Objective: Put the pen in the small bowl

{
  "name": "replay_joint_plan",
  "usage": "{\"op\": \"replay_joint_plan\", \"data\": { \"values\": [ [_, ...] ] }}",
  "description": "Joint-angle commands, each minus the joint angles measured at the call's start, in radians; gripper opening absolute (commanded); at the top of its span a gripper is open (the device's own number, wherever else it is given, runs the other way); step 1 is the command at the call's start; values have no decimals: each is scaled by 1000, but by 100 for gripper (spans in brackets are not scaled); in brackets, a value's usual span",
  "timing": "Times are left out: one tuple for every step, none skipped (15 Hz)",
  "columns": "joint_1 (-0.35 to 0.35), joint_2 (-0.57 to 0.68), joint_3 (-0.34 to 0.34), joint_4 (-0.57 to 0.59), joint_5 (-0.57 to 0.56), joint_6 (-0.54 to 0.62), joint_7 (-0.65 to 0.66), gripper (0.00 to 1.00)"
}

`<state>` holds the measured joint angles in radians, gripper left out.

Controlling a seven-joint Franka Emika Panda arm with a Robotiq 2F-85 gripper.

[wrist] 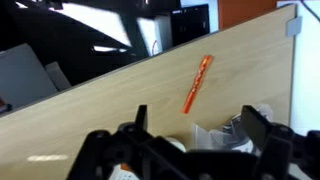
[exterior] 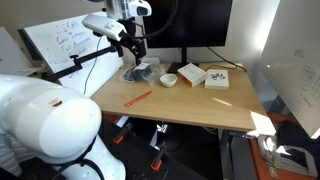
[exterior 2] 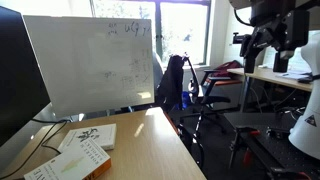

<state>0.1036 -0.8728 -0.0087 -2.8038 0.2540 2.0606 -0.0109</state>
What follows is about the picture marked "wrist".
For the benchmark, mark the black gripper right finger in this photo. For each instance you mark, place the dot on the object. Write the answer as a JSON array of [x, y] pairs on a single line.
[[256, 126]]

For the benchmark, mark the crumpled clear plastic bag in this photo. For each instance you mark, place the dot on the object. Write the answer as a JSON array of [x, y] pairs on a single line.
[[231, 136]]

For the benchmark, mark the orange pen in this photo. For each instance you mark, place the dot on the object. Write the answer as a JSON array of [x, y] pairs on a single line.
[[204, 64]]

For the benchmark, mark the grey table edge clip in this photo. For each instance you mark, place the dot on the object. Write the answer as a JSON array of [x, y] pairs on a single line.
[[294, 26]]

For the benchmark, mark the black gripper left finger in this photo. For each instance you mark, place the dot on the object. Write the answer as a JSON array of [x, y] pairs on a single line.
[[141, 119]]

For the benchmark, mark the black computer tower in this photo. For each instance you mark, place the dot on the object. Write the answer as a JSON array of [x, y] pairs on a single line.
[[189, 22]]

